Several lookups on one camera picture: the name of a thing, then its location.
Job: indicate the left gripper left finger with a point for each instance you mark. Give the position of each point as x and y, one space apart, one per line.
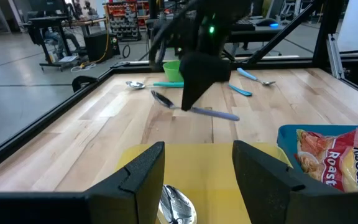
73 208

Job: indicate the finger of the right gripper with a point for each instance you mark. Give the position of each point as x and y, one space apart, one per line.
197 77

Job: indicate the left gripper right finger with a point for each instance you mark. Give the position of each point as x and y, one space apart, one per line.
291 202

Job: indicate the red noodle snack packet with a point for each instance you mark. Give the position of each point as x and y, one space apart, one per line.
346 161

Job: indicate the plain silver metal spoon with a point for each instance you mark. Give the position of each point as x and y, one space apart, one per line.
179 208

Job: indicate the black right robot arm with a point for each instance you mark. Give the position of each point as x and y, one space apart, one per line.
179 34

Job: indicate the bright green plastic bowl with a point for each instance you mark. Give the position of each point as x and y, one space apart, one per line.
171 73

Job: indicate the black blue-lit device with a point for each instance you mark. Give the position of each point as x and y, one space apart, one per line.
269 23

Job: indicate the black diagonal rig strut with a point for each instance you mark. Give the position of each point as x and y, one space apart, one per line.
281 34

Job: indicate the dark teal plastic bin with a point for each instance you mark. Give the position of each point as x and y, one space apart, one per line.
287 137

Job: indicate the yellow translucent plastic bin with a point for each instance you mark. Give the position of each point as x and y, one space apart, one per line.
204 174

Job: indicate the red parts bin rack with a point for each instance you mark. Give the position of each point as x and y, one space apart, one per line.
123 18

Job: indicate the black computer tower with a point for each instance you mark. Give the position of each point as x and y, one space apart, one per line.
99 46

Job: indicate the person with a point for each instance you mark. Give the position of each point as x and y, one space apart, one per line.
61 39

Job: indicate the black background desk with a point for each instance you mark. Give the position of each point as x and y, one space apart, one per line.
51 21

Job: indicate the black aluminium table frame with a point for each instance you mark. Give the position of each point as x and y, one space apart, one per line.
42 124

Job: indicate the black vertical rig post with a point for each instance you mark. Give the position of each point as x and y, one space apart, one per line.
328 18

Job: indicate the silver aluminium bracket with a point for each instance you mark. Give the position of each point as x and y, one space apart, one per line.
334 56

